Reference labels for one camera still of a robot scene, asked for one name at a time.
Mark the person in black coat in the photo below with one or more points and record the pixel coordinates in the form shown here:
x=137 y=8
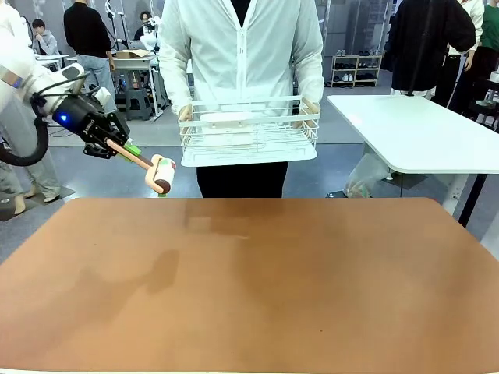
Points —
x=440 y=43

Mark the black floor mat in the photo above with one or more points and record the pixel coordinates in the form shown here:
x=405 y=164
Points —
x=58 y=195

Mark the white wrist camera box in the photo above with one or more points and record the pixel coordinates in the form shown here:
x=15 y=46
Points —
x=104 y=95

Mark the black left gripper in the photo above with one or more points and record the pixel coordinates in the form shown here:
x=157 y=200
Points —
x=80 y=115

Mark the seated person grey hoodie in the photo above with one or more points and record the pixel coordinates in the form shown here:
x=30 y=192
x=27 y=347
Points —
x=43 y=41

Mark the white desk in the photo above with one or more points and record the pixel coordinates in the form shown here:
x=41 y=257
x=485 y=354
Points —
x=134 y=64

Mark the person's left forearm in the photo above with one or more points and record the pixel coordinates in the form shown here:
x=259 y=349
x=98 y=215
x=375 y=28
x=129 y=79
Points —
x=310 y=78

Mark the person in black sweater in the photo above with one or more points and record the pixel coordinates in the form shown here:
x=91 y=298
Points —
x=87 y=39

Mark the white plastic cutlery holder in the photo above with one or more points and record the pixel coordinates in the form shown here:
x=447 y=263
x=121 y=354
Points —
x=226 y=117

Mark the white side table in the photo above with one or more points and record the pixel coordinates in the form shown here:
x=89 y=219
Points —
x=421 y=132

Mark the person in beige trousers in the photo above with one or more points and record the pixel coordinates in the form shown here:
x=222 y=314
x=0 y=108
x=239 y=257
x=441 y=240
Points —
x=43 y=175

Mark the person's right forearm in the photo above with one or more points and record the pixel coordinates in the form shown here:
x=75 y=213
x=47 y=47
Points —
x=173 y=82

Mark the grey plastic step stool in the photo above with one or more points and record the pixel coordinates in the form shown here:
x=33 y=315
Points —
x=137 y=104

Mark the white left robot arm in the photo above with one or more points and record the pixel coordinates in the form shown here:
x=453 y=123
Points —
x=19 y=66

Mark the wooden shoe rack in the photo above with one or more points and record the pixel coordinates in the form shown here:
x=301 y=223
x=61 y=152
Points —
x=356 y=70

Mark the cardboard box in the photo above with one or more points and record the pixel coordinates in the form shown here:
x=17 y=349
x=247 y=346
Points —
x=132 y=53

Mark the clear plastic bag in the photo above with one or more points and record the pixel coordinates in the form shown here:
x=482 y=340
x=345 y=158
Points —
x=366 y=179

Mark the white humanoid robot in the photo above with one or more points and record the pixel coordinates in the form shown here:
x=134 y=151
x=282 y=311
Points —
x=150 y=35

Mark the person's right hand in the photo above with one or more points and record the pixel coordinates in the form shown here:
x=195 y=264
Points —
x=185 y=113

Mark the person's left hand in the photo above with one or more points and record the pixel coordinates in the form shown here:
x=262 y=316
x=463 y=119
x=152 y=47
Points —
x=315 y=108

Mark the white plastic drip tray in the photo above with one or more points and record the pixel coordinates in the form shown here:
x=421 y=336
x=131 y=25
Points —
x=249 y=159

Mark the person in cream top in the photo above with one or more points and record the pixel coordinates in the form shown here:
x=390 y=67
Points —
x=464 y=54

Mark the white sneakers pair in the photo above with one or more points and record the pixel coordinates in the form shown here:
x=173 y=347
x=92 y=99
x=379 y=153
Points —
x=347 y=77

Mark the person in white jacket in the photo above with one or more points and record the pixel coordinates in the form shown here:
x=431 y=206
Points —
x=241 y=54

